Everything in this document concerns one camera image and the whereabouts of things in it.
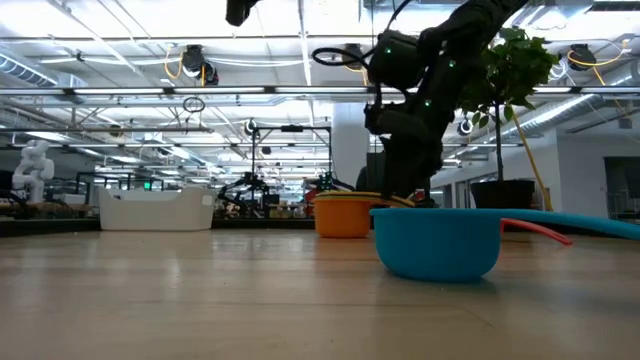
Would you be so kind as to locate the yellow measuring cup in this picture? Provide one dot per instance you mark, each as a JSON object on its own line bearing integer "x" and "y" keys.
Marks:
{"x": 345, "y": 194}

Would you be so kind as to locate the orange measuring cup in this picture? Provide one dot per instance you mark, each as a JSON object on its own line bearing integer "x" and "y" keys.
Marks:
{"x": 342, "y": 220}

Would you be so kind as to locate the light blue measuring cup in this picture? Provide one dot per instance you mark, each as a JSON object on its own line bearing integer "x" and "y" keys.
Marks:
{"x": 435, "y": 245}

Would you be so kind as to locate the red measuring cup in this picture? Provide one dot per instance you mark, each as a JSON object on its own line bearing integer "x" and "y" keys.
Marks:
{"x": 540, "y": 230}

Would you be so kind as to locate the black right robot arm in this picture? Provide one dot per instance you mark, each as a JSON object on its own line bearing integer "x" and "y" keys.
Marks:
{"x": 475, "y": 30}

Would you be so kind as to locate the white plastic basket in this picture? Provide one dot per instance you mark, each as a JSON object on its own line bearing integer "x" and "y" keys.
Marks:
{"x": 155, "y": 210}

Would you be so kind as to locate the black plant pot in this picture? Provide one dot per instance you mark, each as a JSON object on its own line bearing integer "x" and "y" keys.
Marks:
{"x": 502, "y": 195}

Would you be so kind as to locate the green leafy plant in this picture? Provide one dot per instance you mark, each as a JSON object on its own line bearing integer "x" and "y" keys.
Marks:
{"x": 520, "y": 65}

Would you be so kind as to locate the white humanoid robot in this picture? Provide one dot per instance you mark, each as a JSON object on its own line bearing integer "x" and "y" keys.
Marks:
{"x": 32, "y": 170}

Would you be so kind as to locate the black wall monitor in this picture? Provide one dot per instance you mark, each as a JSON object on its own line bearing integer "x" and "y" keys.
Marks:
{"x": 375, "y": 172}

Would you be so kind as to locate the black aluminium rig frame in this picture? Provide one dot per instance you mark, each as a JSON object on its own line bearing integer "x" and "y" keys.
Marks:
{"x": 50, "y": 227}

